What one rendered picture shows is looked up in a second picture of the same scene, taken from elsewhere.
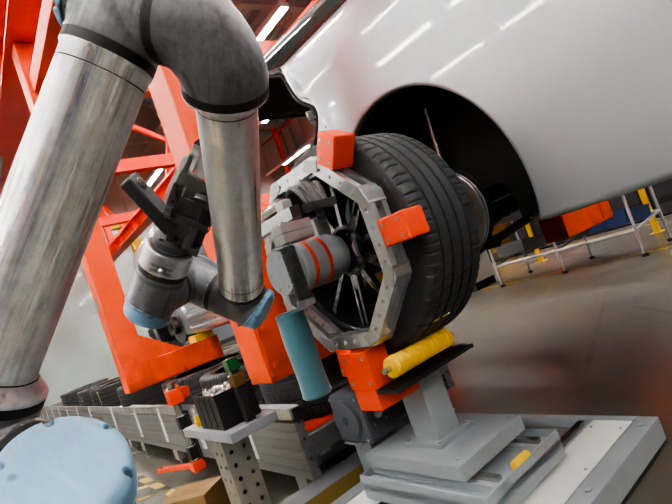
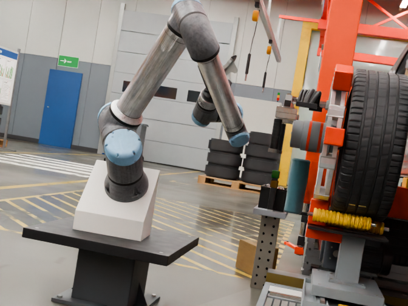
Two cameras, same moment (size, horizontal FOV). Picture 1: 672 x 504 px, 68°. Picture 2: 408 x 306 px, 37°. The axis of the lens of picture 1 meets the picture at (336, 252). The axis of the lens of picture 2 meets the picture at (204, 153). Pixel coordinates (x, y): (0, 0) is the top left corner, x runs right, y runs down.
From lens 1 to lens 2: 187 cm
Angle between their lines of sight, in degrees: 49
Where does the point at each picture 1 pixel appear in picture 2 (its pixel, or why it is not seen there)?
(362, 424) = (323, 252)
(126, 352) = not seen: hidden behind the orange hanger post
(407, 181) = (358, 113)
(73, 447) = (128, 139)
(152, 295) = (197, 111)
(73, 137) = (158, 53)
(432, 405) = (343, 258)
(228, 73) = (192, 50)
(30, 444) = (121, 132)
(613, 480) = not seen: outside the picture
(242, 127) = (204, 65)
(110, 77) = (170, 39)
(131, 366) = not seen: hidden behind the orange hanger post
